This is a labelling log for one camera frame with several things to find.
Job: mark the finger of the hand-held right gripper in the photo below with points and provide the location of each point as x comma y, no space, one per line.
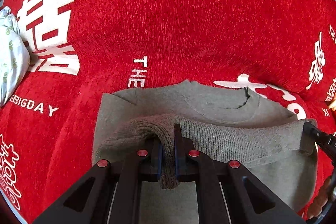
309,130

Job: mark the red printed blanket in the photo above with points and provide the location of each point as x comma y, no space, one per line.
170,16

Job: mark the grey knit sweater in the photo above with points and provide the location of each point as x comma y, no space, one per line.
223,140

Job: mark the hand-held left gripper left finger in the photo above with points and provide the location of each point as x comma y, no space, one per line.
157,161

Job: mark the person's right hand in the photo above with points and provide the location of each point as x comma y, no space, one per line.
321,200

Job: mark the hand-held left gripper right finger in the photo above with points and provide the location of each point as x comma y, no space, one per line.
181,158

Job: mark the white floral pillow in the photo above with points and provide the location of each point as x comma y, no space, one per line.
10,56

